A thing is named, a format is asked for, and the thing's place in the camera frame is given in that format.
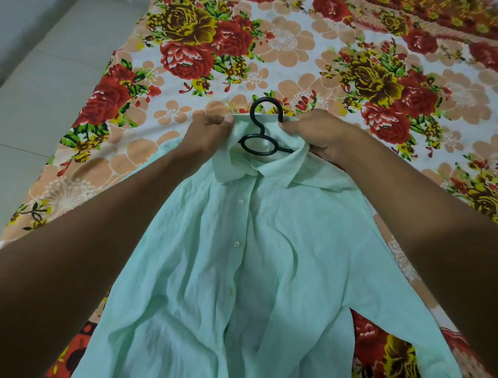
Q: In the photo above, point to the person's left hand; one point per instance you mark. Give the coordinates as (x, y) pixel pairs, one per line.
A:
(204, 138)

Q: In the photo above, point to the person's right hand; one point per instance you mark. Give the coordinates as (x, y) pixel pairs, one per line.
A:
(321, 132)

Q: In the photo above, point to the black hanger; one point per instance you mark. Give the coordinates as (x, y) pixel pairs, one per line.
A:
(255, 117)

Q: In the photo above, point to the mint green shirt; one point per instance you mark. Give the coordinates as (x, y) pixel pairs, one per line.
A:
(272, 253)

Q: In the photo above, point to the person's left forearm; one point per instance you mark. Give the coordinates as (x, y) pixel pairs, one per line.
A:
(85, 265)

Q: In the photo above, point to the person's right forearm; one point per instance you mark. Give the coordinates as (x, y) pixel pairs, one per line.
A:
(428, 210)

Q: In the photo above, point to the red floral bedsheet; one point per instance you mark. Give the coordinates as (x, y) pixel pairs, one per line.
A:
(389, 78)

